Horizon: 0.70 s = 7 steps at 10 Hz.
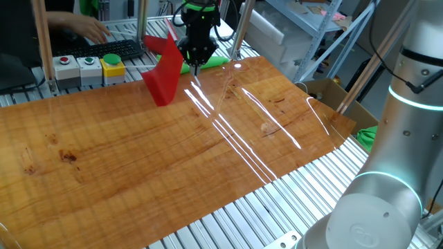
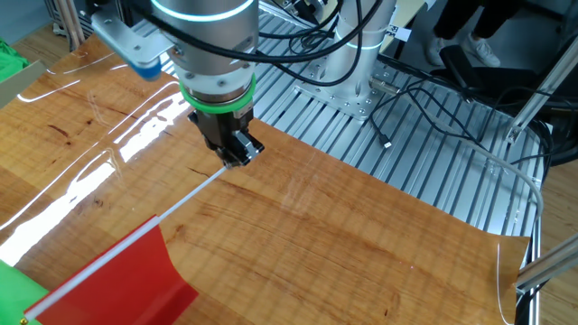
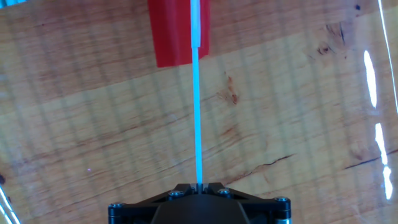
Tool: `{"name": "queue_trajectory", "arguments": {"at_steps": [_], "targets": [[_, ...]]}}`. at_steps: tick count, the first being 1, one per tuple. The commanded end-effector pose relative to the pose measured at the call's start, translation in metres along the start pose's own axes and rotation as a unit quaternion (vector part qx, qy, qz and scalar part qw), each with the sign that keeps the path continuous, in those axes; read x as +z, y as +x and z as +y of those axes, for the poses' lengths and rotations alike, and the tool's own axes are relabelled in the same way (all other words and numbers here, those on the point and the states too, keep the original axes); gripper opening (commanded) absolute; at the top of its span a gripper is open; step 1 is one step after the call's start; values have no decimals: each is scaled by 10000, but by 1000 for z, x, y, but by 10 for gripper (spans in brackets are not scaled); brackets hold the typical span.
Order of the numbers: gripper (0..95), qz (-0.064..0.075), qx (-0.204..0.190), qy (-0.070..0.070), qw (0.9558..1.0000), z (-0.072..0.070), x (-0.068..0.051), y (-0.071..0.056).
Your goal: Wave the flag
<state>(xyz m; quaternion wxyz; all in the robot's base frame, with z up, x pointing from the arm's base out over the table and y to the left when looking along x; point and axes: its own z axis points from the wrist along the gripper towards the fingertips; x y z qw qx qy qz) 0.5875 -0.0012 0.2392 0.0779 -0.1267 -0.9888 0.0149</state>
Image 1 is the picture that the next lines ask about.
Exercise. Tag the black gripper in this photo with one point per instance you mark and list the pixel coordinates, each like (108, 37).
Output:
(199, 45)

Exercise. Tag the red flag with white stick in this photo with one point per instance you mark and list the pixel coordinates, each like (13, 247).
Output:
(162, 79)

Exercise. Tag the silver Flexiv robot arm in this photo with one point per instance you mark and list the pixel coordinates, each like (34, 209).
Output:
(408, 138)

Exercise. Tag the bare person forearm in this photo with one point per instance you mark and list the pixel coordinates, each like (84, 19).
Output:
(59, 19)

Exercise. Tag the bare person hand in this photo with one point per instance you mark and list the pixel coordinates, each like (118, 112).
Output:
(90, 28)

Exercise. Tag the black keyboard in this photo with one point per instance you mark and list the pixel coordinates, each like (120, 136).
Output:
(117, 49)

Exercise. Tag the yellow box with green button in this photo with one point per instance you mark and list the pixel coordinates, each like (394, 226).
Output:
(113, 71)

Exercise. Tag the white foam box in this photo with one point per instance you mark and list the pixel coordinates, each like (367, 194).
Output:
(273, 38)

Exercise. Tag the black power adapter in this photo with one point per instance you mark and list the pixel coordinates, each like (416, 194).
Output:
(131, 7)

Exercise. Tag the grey box with green button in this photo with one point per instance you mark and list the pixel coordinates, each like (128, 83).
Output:
(90, 71)

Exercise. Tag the wood-grain vinyl mat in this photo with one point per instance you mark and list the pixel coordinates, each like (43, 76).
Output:
(138, 173)

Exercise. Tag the hanging green fabric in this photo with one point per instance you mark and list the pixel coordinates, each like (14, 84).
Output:
(88, 7)

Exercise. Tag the grey metal shelf rack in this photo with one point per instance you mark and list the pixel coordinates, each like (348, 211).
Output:
(320, 38)

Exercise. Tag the grey box with red button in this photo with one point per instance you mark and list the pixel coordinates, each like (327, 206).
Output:
(66, 71)

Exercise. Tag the pink paper piece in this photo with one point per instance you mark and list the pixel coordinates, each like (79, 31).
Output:
(332, 15)

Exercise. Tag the brown cardboard box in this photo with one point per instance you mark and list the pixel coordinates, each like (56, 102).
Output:
(346, 114)

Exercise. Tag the green cloth bundle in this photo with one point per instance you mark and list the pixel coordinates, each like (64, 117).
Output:
(368, 138)

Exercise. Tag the black computer monitor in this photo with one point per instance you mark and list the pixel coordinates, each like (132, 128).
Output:
(14, 27)

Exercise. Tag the aluminium frame post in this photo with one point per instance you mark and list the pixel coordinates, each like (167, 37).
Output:
(242, 27)
(44, 41)
(142, 20)
(377, 58)

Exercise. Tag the white metal bracket plate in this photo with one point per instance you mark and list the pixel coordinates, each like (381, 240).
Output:
(282, 240)

